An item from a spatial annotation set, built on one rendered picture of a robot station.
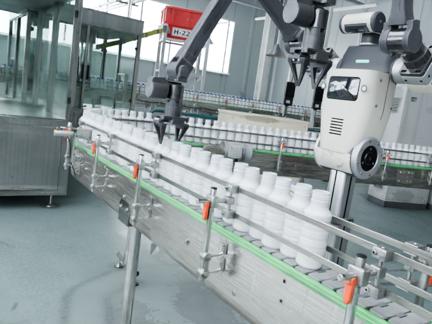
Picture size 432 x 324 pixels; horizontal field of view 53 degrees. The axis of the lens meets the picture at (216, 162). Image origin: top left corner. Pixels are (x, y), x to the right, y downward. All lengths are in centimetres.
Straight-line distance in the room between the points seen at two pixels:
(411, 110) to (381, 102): 563
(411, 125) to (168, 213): 620
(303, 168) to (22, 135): 263
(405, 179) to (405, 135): 348
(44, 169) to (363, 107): 352
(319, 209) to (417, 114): 649
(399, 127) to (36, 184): 520
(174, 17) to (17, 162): 454
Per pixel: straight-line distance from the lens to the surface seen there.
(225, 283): 115
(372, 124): 166
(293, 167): 330
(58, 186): 464
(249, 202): 110
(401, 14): 150
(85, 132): 223
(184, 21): 817
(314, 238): 94
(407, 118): 728
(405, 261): 80
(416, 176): 391
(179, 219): 133
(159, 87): 144
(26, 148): 450
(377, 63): 171
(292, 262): 98
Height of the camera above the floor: 133
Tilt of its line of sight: 8 degrees down
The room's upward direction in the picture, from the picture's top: 8 degrees clockwise
